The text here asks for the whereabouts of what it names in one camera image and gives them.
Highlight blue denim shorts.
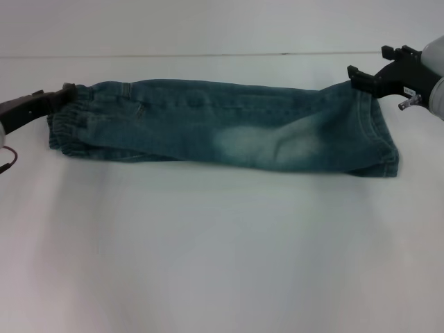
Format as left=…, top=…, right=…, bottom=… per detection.
left=46, top=78, right=401, bottom=179

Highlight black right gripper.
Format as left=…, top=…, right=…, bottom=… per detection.
left=346, top=44, right=438, bottom=99

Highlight thin dark red cable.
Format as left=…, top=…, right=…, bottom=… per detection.
left=0, top=146, right=20, bottom=175

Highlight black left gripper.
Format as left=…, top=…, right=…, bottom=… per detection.
left=0, top=83, right=78, bottom=135

